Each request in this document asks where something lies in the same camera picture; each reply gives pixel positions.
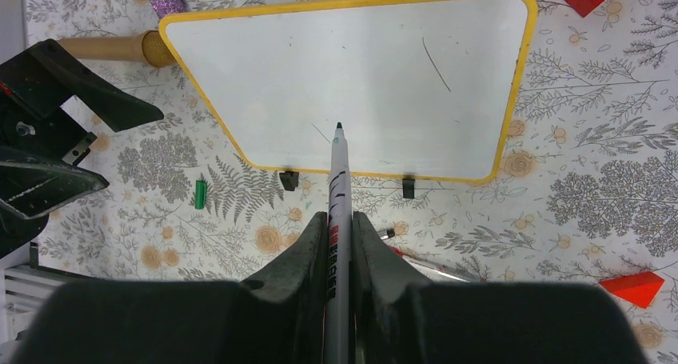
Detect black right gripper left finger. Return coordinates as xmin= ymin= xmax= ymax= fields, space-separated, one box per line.
xmin=11 ymin=212 xmax=328 ymax=363

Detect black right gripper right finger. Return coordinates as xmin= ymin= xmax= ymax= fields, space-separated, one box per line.
xmin=353 ymin=212 xmax=647 ymax=363

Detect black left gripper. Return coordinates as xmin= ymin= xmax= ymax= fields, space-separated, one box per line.
xmin=1 ymin=39 xmax=164 ymax=256

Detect green whiteboard marker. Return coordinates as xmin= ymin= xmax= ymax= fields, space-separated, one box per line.
xmin=324 ymin=123 xmax=353 ymax=364

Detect green marker cap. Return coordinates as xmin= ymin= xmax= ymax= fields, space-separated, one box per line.
xmin=193 ymin=180 xmax=207 ymax=210

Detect yellow framed whiteboard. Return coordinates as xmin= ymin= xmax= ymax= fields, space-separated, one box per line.
xmin=159 ymin=0 xmax=537 ymax=183

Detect red whiteboard marker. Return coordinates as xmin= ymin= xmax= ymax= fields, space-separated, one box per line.
xmin=390 ymin=246 xmax=479 ymax=282

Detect black whiteboard marker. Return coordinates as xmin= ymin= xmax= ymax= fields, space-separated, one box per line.
xmin=377 ymin=228 xmax=395 ymax=240

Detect gold toy microphone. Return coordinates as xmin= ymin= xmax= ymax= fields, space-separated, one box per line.
xmin=57 ymin=30 xmax=177 ymax=68

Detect floral tablecloth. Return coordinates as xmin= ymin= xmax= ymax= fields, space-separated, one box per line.
xmin=37 ymin=0 xmax=677 ymax=363

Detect red triangular block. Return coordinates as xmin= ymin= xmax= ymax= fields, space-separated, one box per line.
xmin=599 ymin=272 xmax=664 ymax=309

